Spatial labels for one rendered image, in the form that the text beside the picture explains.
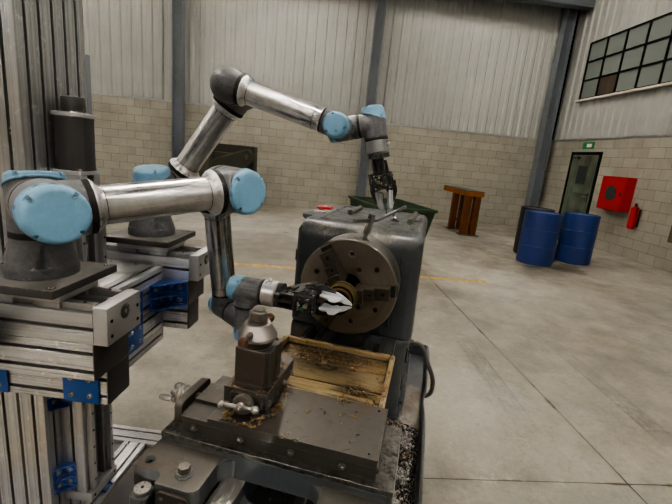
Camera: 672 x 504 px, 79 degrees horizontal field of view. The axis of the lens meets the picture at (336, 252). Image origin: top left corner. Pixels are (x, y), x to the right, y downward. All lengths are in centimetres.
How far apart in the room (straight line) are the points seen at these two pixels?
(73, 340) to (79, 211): 31
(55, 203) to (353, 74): 1084
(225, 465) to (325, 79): 1093
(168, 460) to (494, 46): 1226
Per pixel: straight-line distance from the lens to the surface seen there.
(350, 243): 127
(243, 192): 107
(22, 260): 110
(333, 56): 1154
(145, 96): 1211
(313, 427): 86
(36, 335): 114
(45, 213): 93
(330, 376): 120
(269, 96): 132
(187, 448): 93
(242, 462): 89
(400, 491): 135
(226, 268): 128
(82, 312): 106
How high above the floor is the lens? 149
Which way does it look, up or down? 13 degrees down
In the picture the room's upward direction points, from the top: 6 degrees clockwise
